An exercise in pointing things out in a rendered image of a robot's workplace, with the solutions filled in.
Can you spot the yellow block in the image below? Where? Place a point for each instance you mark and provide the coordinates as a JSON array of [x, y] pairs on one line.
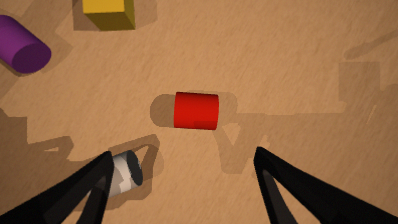
[[110, 15]]

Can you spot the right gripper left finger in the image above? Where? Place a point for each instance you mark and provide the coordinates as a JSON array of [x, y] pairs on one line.
[[54, 205]]

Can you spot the white cylinder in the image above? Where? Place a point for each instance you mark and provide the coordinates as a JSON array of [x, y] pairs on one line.
[[127, 173]]

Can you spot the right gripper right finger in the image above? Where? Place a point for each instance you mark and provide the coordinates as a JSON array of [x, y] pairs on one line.
[[329, 204]]

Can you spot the purple cylinder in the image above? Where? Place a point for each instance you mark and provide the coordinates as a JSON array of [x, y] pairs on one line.
[[21, 49]]

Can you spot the red cylinder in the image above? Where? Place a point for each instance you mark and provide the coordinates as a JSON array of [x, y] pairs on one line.
[[196, 111]]

